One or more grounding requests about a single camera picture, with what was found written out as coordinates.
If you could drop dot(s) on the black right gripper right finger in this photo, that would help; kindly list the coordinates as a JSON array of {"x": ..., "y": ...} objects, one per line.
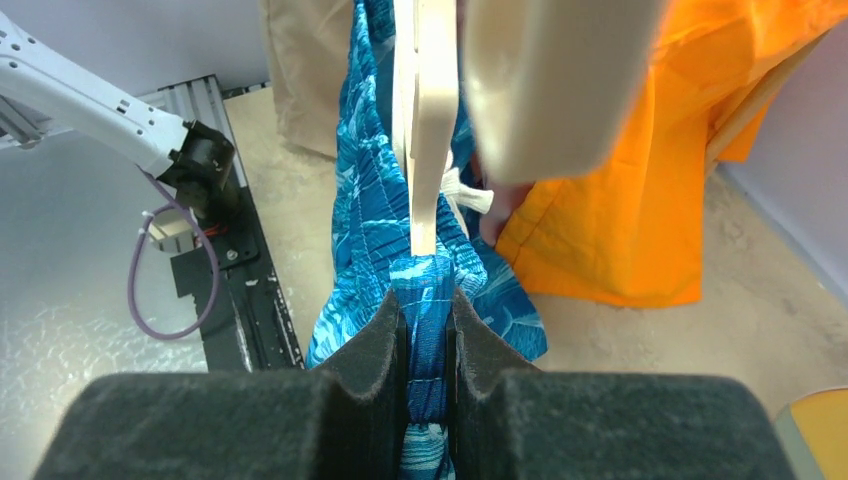
[{"x": 508, "y": 419}]

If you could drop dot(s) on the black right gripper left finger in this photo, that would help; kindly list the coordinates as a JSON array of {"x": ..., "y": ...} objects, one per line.
[{"x": 344, "y": 419}]

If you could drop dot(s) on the blue leaf-print shorts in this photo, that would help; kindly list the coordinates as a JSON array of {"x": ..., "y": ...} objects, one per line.
[{"x": 371, "y": 254}]

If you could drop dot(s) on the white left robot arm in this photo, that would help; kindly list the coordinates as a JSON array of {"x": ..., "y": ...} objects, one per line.
[{"x": 187, "y": 155}]

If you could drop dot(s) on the dusty pink shorts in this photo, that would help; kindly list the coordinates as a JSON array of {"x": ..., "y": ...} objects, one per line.
[{"x": 506, "y": 199}]

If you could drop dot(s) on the beige shorts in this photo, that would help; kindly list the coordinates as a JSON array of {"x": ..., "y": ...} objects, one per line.
[{"x": 307, "y": 45}]

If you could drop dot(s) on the round pastel drawer box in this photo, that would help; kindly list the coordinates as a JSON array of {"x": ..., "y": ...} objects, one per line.
[{"x": 813, "y": 432}]

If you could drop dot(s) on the wooden clothes rack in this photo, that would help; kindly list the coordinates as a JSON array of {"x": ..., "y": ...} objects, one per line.
[{"x": 768, "y": 86}]

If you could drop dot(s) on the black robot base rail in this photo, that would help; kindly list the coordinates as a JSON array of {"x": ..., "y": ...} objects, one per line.
[{"x": 249, "y": 328}]

